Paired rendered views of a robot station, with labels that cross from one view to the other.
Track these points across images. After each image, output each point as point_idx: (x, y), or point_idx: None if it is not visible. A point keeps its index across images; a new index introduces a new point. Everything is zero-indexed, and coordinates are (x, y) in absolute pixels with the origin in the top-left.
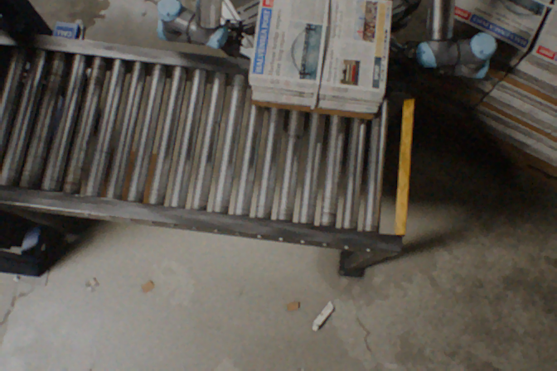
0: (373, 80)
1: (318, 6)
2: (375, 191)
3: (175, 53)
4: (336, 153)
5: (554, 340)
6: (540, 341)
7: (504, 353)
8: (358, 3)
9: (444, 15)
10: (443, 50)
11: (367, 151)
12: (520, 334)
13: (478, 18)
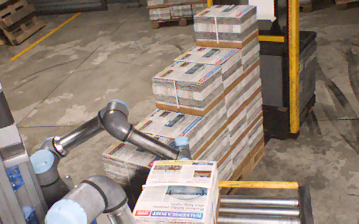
0: (208, 164)
1: (153, 190)
2: (270, 197)
3: None
4: (245, 216)
5: (328, 200)
6: (330, 205)
7: (345, 222)
8: (155, 172)
9: (166, 145)
10: (183, 154)
11: None
12: (330, 214)
13: (157, 157)
